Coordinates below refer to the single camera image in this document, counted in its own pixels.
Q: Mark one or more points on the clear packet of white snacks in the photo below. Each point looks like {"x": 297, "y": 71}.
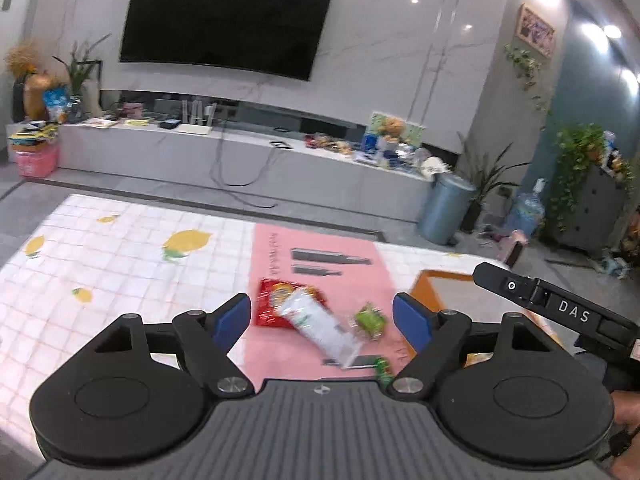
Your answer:
{"x": 320, "y": 330}

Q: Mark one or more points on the pink basket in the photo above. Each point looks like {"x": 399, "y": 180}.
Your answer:
{"x": 37, "y": 162}

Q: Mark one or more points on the framed picture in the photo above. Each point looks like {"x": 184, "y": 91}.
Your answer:
{"x": 535, "y": 30}

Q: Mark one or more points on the flat black box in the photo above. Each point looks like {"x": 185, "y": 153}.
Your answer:
{"x": 169, "y": 124}

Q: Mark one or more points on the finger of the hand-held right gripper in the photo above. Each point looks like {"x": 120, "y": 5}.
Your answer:
{"x": 502, "y": 282}

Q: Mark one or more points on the lemon print cloth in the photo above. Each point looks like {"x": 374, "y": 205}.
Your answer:
{"x": 125, "y": 260}

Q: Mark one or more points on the bear print gift box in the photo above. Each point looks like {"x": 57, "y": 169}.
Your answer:
{"x": 400, "y": 127}

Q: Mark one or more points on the ivy plant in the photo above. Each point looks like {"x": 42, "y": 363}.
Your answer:
{"x": 575, "y": 155}

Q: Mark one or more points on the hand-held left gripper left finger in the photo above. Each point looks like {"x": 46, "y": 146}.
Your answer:
{"x": 232, "y": 321}

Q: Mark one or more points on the grey television console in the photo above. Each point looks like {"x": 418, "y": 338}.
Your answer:
{"x": 150, "y": 155}

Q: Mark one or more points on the long leaf potted plant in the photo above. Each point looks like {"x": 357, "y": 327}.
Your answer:
{"x": 487, "y": 180}

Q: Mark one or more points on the pile of snacks on console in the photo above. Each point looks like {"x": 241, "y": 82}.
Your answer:
{"x": 327, "y": 144}

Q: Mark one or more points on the white router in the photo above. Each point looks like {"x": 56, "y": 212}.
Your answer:
{"x": 195, "y": 129}

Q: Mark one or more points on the red snack packet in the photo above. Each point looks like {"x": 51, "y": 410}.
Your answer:
{"x": 267, "y": 310}

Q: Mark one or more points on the small pink box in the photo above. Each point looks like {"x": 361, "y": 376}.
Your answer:
{"x": 133, "y": 110}

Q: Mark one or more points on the blue water bottle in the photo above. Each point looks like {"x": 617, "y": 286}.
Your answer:
{"x": 527, "y": 212}

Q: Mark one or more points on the hanging ivy vine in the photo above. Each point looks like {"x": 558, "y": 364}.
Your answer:
{"x": 522, "y": 67}

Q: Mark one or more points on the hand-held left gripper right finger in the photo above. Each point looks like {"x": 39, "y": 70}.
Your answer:
{"x": 412, "y": 321}

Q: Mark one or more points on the black television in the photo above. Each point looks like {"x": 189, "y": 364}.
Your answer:
{"x": 225, "y": 15}

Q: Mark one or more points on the small black device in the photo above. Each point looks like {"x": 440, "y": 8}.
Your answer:
{"x": 280, "y": 144}

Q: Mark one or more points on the open magazine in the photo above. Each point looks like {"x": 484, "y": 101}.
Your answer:
{"x": 97, "y": 121}

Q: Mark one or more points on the green plant in glass vase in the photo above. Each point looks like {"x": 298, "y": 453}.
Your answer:
{"x": 80, "y": 75}

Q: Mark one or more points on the grey trash can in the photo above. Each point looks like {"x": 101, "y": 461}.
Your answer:
{"x": 445, "y": 210}

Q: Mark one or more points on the orange vase with dried flowers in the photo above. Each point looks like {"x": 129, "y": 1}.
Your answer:
{"x": 32, "y": 95}

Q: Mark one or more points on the white cap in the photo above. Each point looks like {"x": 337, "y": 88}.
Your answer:
{"x": 432, "y": 166}

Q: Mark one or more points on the yellow paper pad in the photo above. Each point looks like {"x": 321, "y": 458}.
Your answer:
{"x": 136, "y": 121}

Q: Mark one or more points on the pink slipper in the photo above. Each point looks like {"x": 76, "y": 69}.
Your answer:
{"x": 515, "y": 242}

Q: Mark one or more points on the grey drawer cabinet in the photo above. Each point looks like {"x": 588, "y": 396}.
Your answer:
{"x": 590, "y": 210}

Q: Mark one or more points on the pink mat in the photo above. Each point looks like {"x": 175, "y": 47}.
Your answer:
{"x": 280, "y": 255}

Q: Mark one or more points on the orange cardboard box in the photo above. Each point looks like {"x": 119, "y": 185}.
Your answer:
{"x": 422, "y": 285}

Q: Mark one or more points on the pile of blue packets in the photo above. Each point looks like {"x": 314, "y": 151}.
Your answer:
{"x": 387, "y": 157}

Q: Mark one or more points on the person's right hand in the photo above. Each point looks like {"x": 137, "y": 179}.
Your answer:
{"x": 627, "y": 407}

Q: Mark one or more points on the blue snack bag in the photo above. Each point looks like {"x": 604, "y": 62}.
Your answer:
{"x": 56, "y": 105}

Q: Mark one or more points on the toys on cabinet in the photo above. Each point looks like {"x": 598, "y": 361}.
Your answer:
{"x": 615, "y": 157}

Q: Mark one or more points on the green snack tube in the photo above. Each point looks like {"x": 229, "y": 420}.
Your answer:
{"x": 384, "y": 367}

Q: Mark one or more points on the small green snack packet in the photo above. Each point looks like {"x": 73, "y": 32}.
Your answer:
{"x": 370, "y": 320}

